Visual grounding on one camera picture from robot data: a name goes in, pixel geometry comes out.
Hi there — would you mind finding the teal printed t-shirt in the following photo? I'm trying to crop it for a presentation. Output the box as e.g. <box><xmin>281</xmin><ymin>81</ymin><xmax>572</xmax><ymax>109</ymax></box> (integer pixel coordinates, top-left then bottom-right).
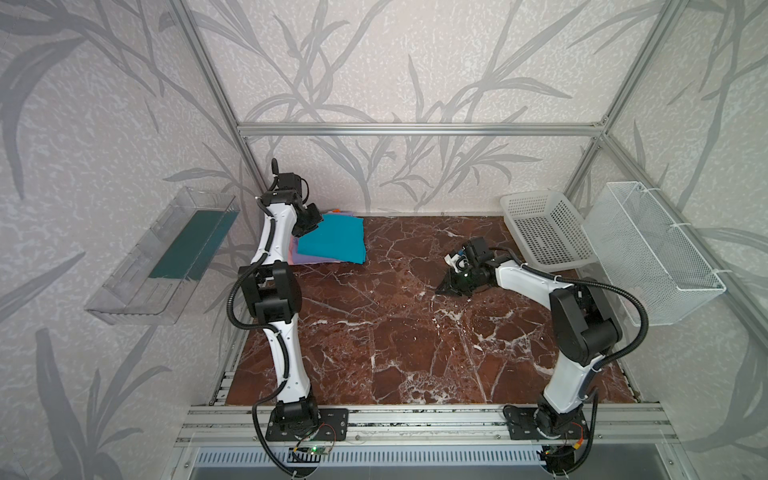
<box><xmin>298</xmin><ymin>213</ymin><xmax>367</xmax><ymax>264</ymax></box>

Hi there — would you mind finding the white plastic laundry basket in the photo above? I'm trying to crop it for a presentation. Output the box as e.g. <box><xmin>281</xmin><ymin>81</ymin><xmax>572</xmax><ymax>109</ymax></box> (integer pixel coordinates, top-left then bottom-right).
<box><xmin>499</xmin><ymin>191</ymin><xmax>597</xmax><ymax>272</ymax></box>

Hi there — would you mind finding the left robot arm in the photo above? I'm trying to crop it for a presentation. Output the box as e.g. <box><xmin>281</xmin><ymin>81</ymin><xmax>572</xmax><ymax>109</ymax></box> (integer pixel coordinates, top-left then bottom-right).
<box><xmin>227</xmin><ymin>162</ymin><xmax>322</xmax><ymax>434</ymax></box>

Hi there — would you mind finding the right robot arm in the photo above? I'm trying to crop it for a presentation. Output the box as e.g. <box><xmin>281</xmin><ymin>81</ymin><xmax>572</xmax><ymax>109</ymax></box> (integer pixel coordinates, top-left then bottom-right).
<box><xmin>436</xmin><ymin>237</ymin><xmax>627</xmax><ymax>439</ymax></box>

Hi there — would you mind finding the folded pink t-shirt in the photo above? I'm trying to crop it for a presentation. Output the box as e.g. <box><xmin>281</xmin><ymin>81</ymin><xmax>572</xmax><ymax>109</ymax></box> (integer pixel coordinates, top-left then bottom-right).
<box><xmin>287</xmin><ymin>237</ymin><xmax>299</xmax><ymax>265</ymax></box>

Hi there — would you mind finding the folded purple t-shirt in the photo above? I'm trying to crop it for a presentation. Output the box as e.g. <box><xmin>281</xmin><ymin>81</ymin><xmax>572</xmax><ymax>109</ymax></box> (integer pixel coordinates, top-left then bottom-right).
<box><xmin>298</xmin><ymin>252</ymin><xmax>340</xmax><ymax>265</ymax></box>

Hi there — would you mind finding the green circuit board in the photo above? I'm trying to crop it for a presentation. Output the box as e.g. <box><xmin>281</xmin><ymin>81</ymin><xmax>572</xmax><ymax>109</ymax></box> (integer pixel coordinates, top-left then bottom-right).
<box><xmin>291</xmin><ymin>444</ymin><xmax>334</xmax><ymax>461</ymax></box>

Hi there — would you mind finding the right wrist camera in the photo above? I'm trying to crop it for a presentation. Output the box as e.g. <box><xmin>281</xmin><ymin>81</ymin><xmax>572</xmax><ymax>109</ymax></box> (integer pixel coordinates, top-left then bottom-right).
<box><xmin>444</xmin><ymin>250</ymin><xmax>472</xmax><ymax>273</ymax></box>

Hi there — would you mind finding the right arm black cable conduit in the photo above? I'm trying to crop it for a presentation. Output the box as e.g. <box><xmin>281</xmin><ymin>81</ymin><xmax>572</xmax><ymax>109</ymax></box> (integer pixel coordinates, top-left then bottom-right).
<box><xmin>488</xmin><ymin>245</ymin><xmax>650</xmax><ymax>475</ymax></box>

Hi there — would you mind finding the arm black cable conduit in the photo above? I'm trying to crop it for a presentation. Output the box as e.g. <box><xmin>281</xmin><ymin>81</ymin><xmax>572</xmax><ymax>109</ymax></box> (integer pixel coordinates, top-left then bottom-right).
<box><xmin>488</xmin><ymin>245</ymin><xmax>650</xmax><ymax>475</ymax></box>
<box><xmin>226</xmin><ymin>158</ymin><xmax>310</xmax><ymax>478</ymax></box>

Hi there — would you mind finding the aluminium frame crossbar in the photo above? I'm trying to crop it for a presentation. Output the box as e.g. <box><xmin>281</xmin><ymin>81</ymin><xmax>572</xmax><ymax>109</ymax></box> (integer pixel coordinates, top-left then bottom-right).
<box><xmin>237</xmin><ymin>122</ymin><xmax>603</xmax><ymax>138</ymax></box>

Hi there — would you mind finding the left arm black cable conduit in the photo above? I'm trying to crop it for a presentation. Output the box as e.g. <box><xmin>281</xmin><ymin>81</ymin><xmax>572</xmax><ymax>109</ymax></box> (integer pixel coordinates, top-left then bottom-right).
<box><xmin>226</xmin><ymin>158</ymin><xmax>310</xmax><ymax>478</ymax></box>

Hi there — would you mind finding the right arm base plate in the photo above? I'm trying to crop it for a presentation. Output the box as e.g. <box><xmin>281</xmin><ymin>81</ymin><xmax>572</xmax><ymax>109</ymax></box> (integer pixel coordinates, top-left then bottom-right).
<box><xmin>502</xmin><ymin>405</ymin><xmax>588</xmax><ymax>441</ymax></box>

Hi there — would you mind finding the clear plastic wall bin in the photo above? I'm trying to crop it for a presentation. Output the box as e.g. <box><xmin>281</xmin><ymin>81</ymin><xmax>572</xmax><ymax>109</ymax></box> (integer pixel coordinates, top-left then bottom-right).
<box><xmin>85</xmin><ymin>187</ymin><xmax>240</xmax><ymax>326</ymax></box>

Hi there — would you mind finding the white wire wall basket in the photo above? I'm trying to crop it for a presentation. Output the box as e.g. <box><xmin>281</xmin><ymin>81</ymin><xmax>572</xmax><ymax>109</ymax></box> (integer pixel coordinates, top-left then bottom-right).
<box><xmin>583</xmin><ymin>181</ymin><xmax>726</xmax><ymax>326</ymax></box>

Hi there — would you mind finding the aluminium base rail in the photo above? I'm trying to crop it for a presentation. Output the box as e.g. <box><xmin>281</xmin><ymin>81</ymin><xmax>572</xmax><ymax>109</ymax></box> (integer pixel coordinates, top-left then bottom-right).
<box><xmin>174</xmin><ymin>403</ymin><xmax>680</xmax><ymax>447</ymax></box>

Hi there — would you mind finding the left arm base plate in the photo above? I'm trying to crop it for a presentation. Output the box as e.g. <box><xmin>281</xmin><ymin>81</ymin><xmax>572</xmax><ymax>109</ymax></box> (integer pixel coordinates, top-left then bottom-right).
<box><xmin>265</xmin><ymin>408</ymin><xmax>350</xmax><ymax>442</ymax></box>

